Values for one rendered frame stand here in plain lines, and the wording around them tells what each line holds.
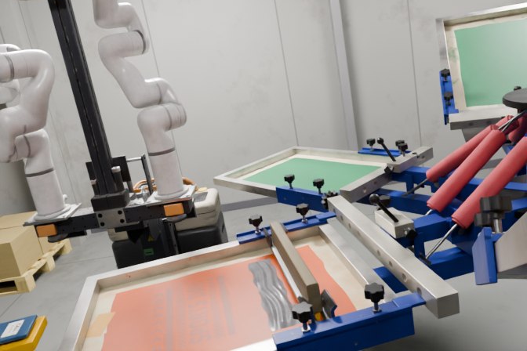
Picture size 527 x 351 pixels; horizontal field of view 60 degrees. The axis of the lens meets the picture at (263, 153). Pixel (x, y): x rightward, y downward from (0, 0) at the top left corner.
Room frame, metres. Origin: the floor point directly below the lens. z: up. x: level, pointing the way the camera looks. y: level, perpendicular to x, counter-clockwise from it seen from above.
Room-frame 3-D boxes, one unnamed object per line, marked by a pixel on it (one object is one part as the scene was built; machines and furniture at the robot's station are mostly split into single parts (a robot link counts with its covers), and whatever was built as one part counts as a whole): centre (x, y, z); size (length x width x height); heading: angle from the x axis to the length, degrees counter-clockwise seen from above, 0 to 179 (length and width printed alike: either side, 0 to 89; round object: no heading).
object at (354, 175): (1.96, -0.30, 1.05); 1.08 x 0.61 x 0.23; 39
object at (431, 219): (1.17, -0.38, 1.02); 0.17 x 0.06 x 0.05; 99
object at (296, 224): (1.40, -0.02, 0.98); 0.30 x 0.05 x 0.07; 99
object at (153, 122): (1.57, 0.34, 1.37); 0.13 x 0.10 x 0.16; 133
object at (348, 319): (0.85, -0.10, 0.98); 0.30 x 0.05 x 0.07; 99
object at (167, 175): (1.58, 0.35, 1.21); 0.16 x 0.13 x 0.15; 177
